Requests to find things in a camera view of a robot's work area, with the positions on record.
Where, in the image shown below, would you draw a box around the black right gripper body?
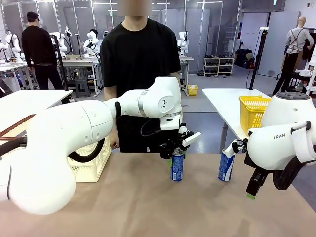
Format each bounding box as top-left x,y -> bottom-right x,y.
244,152 -> 270,183

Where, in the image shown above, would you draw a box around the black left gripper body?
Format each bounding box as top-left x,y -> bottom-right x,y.
159,133 -> 189,156

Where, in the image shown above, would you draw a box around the blue drink can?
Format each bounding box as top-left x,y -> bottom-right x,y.
218,148 -> 236,182
170,149 -> 185,181

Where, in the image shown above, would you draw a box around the yellow plastic basket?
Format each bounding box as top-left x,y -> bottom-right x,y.
238,95 -> 272,137

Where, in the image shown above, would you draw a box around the white side table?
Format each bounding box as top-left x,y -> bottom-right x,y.
201,88 -> 272,154

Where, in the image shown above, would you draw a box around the white lab workbench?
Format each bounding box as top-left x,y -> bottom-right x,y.
179,56 -> 195,97
61,54 -> 101,96

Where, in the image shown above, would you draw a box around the person in black t-shirt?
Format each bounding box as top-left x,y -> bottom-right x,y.
100,0 -> 182,154

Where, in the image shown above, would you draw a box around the white shoe rack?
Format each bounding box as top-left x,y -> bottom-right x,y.
203,54 -> 235,77

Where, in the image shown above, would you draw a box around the black utility cart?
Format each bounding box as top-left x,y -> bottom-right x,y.
286,71 -> 312,97

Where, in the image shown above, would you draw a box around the grey step stool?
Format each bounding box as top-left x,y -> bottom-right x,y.
74,78 -> 91,98

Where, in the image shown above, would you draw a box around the black bag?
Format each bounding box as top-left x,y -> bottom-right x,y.
234,49 -> 254,69

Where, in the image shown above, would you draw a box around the black tripod with white top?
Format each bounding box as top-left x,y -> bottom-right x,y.
248,27 -> 269,90

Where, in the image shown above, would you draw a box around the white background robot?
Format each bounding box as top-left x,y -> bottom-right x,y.
0,31 -> 23,63
50,31 -> 68,58
83,29 -> 101,57

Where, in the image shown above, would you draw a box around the black tripod pole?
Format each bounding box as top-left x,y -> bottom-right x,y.
53,34 -> 70,91

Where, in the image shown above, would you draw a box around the white table with black edge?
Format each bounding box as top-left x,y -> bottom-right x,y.
0,89 -> 74,132

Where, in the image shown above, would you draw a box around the man in black with cap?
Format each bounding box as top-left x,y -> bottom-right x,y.
21,11 -> 64,91

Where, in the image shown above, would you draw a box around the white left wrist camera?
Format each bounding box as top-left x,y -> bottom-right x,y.
182,132 -> 202,147

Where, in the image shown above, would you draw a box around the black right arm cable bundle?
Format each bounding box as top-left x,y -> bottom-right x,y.
273,155 -> 307,190

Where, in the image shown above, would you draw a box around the cream shopping basket brown handles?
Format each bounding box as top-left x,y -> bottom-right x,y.
0,114 -> 112,183

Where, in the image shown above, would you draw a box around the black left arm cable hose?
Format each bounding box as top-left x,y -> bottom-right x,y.
0,137 -> 106,163

